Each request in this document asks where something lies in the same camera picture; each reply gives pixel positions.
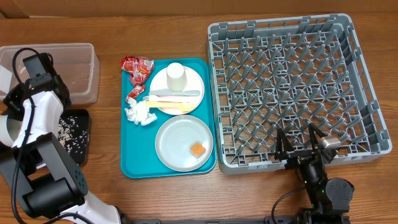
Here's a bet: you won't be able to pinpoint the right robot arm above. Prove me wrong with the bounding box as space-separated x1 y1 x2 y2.
271 123 354 223

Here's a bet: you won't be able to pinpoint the teal plastic tray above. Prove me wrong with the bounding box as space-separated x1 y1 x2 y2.
121 58 217 179

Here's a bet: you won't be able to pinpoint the small red sauce packet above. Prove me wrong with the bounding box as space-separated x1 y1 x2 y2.
125 85 146 102

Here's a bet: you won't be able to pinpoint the white paper cup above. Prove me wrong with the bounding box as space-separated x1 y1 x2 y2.
166 62 187 91

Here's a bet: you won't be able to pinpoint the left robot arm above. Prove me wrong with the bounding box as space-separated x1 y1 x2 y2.
1 72 130 223

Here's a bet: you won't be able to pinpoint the large red snack wrapper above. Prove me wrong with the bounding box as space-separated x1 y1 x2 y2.
120 55 155 86

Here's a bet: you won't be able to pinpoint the small grey bowl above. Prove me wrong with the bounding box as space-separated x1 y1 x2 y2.
0 115 22 147

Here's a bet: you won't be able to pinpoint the orange sponge cube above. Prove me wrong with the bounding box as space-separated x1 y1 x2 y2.
190 142 206 159

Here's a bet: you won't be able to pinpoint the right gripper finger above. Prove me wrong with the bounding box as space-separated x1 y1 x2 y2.
274 128 294 161
308 123 326 149

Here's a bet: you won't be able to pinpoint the black plastic bin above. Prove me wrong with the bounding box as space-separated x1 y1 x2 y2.
58 109 91 167

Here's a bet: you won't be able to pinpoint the light blue plastic knife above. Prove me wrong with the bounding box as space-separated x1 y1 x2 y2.
149 89 201 96

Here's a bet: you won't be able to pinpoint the grey round plate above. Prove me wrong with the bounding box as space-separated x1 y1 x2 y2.
155 115 214 172

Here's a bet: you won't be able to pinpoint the white rice grains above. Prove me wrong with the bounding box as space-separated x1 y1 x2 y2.
58 116 88 156

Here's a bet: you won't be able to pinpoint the grey dishwasher rack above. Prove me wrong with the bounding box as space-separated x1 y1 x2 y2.
208 14 392 175

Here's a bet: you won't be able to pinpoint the crumpled white napkin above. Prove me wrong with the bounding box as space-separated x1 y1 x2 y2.
124 97 157 126

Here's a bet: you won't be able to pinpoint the white plastic fork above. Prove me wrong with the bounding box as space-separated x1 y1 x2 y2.
143 95 190 103

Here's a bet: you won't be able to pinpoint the yellow plastic spoon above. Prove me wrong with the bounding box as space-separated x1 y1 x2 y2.
146 101 195 112

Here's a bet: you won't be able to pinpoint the clear plastic bin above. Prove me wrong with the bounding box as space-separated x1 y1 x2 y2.
1 43 100 105

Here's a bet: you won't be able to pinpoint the white round plate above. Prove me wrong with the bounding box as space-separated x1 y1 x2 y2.
149 65 205 115

